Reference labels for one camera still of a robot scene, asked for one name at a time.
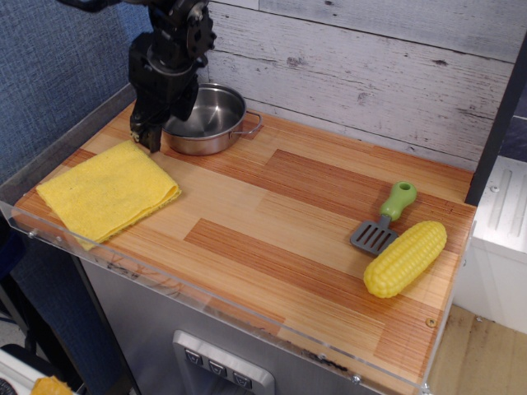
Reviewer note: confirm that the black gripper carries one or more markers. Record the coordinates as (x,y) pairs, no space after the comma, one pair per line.
(186,35)

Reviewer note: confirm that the stainless steel pot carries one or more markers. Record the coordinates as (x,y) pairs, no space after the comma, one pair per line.
(217,121)

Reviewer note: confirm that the yellow folded cloth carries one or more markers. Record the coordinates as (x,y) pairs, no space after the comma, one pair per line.
(109,192)

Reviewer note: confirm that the yellow plastic corn cob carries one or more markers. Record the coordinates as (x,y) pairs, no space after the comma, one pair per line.
(405,259)

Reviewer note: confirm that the clear acrylic front guard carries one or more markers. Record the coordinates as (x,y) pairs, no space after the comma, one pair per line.
(283,268)

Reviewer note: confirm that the stainless steel cabinet front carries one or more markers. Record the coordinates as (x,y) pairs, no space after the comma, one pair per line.
(173,347)

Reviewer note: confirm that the silver button control panel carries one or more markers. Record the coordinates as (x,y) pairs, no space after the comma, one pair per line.
(208,369)

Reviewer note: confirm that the yellow object bottom left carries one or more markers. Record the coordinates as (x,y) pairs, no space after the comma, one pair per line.
(50,386)

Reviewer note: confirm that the white ribbed sink unit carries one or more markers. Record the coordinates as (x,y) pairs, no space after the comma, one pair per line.
(492,280)

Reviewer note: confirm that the green handled grey spatula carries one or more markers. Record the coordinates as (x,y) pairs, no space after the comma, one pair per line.
(375,236)

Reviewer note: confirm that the dark vertical right post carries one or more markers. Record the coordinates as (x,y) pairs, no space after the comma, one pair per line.
(499,128)

